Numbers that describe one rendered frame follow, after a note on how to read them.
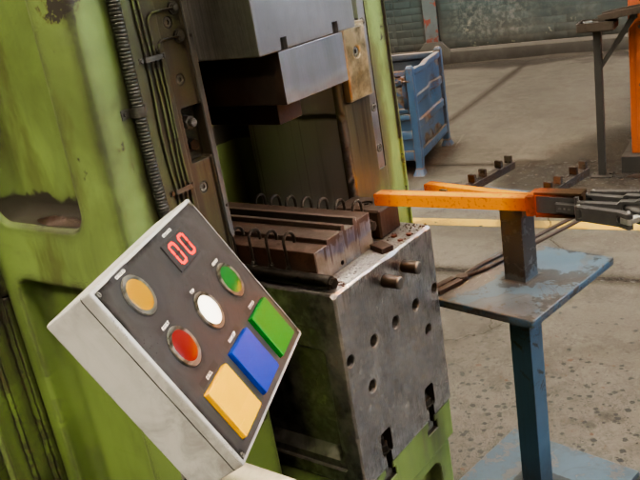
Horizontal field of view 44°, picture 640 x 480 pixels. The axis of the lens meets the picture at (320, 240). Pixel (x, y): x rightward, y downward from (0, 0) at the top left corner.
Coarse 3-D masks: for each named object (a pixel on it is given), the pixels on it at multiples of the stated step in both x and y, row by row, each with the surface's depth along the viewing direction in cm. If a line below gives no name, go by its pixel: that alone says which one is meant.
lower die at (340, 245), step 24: (240, 216) 176; (336, 216) 165; (360, 216) 166; (240, 240) 167; (264, 240) 165; (288, 240) 162; (312, 240) 158; (336, 240) 159; (360, 240) 166; (264, 264) 163; (312, 264) 154; (336, 264) 160
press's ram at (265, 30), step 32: (192, 0) 141; (224, 0) 136; (256, 0) 135; (288, 0) 141; (320, 0) 148; (192, 32) 143; (224, 32) 139; (256, 32) 135; (288, 32) 142; (320, 32) 149
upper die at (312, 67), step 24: (312, 48) 148; (336, 48) 154; (216, 72) 151; (240, 72) 147; (264, 72) 144; (288, 72) 143; (312, 72) 148; (336, 72) 154; (216, 96) 153; (240, 96) 149; (264, 96) 146; (288, 96) 143
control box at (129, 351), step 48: (144, 240) 107; (192, 240) 116; (96, 288) 93; (192, 288) 109; (96, 336) 94; (144, 336) 95; (192, 336) 102; (144, 384) 95; (192, 384) 97; (144, 432) 98; (192, 432) 96
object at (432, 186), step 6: (426, 186) 197; (432, 186) 195; (438, 186) 194; (444, 186) 193; (450, 186) 193; (456, 186) 192; (462, 186) 191; (468, 186) 191; (516, 192) 180; (522, 192) 180; (528, 192) 179
